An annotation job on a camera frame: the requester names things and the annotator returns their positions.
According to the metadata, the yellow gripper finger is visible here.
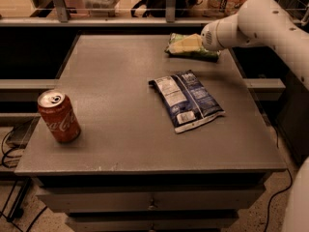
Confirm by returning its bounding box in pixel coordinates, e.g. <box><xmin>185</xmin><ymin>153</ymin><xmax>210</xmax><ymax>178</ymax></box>
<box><xmin>167</xmin><ymin>33</ymin><xmax>202</xmax><ymax>54</ymax></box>

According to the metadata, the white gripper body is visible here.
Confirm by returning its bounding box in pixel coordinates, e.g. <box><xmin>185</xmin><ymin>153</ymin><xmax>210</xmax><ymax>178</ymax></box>
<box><xmin>201</xmin><ymin>20</ymin><xmax>224</xmax><ymax>51</ymax></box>

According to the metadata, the green jalapeno chip bag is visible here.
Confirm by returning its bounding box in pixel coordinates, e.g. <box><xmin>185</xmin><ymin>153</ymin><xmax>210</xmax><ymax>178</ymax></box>
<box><xmin>165</xmin><ymin>33</ymin><xmax>220</xmax><ymax>62</ymax></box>

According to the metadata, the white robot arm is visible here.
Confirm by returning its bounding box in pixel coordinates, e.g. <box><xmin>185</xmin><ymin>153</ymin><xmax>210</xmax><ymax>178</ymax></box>
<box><xmin>171</xmin><ymin>0</ymin><xmax>309</xmax><ymax>232</ymax></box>

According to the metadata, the black bag background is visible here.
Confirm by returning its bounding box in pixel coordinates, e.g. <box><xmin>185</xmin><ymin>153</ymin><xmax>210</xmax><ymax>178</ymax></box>
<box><xmin>130</xmin><ymin>0</ymin><xmax>202</xmax><ymax>17</ymax></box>

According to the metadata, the blue chip bag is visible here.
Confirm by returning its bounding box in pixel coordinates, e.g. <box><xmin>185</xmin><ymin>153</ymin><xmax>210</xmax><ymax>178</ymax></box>
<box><xmin>149</xmin><ymin>70</ymin><xmax>225</xmax><ymax>133</ymax></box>

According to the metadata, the red coca-cola can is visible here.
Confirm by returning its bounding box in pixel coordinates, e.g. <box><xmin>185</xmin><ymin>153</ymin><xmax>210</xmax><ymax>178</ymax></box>
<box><xmin>38</xmin><ymin>89</ymin><xmax>81</xmax><ymax>143</ymax></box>

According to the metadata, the clear plastic container background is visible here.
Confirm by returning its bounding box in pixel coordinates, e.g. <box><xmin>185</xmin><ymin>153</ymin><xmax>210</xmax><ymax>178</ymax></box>
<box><xmin>83</xmin><ymin>0</ymin><xmax>120</xmax><ymax>17</ymax></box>

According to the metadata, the black floor cable right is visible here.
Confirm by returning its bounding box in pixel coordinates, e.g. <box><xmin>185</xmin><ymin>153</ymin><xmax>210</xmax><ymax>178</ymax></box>
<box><xmin>262</xmin><ymin>126</ymin><xmax>294</xmax><ymax>232</ymax></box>

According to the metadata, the grey metal shelf rail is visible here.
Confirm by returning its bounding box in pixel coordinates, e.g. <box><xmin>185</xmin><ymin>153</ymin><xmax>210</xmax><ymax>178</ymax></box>
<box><xmin>0</xmin><ymin>0</ymin><xmax>216</xmax><ymax>27</ymax></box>

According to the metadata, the black cables left floor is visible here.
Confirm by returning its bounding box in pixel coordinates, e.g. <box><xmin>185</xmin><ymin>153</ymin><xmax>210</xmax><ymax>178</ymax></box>
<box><xmin>0</xmin><ymin>119</ymin><xmax>48</xmax><ymax>232</ymax></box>

